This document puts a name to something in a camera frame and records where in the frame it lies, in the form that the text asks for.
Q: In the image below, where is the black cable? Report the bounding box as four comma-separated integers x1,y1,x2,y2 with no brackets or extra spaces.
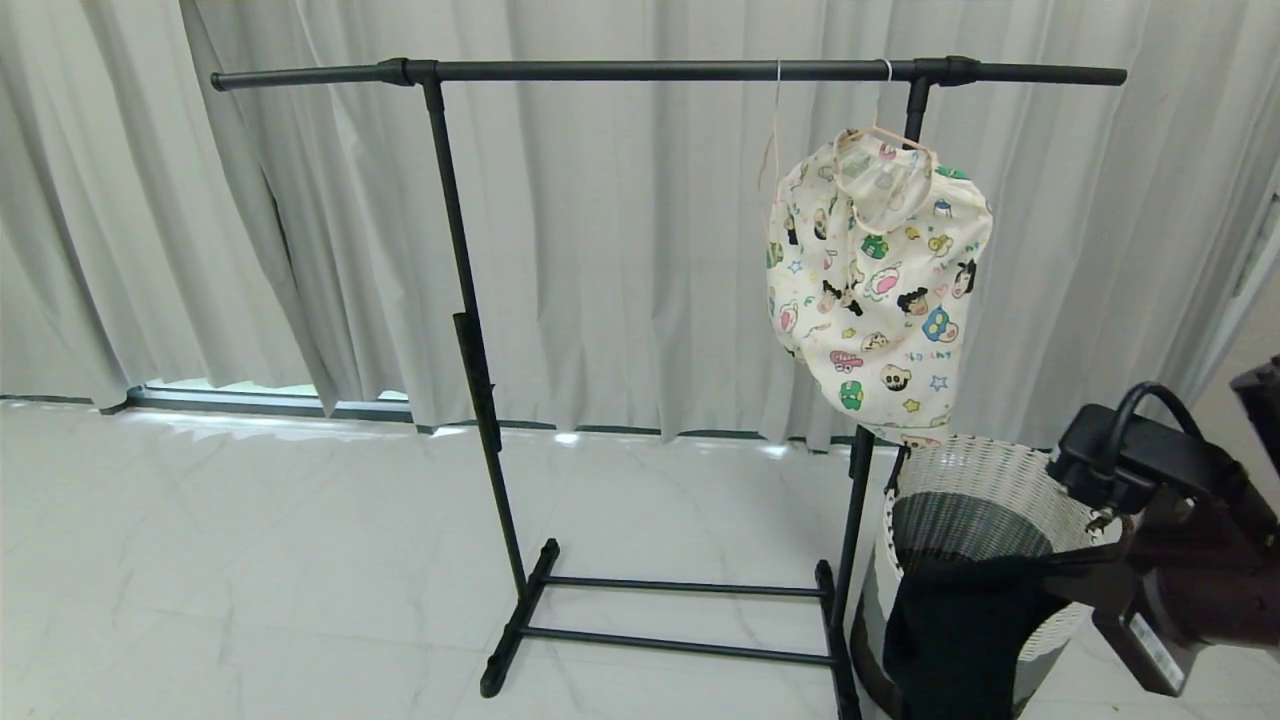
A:
1095,381,1216,501

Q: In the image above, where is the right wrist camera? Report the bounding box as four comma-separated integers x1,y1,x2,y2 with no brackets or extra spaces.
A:
1045,400,1280,586

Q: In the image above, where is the black garment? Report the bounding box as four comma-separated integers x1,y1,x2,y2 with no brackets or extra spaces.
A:
882,553,1076,720

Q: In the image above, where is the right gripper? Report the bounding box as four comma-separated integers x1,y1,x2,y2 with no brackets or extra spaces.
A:
1090,568,1280,698

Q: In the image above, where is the window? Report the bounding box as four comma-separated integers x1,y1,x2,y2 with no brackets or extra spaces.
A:
125,378,413,423

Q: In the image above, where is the black clothes rack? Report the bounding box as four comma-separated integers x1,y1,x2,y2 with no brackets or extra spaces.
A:
210,55,1128,720

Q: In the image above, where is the cream printed garment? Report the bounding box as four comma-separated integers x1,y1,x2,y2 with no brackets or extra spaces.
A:
765,128,994,449

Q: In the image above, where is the white laundry basket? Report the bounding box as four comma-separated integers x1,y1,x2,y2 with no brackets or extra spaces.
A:
850,435,1126,720

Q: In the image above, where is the pink clothes hanger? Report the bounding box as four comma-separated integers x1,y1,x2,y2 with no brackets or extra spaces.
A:
757,58,788,236
833,58,938,241

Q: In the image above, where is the white curtain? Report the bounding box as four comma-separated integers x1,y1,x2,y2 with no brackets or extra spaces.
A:
0,0,336,413
180,0,1280,451

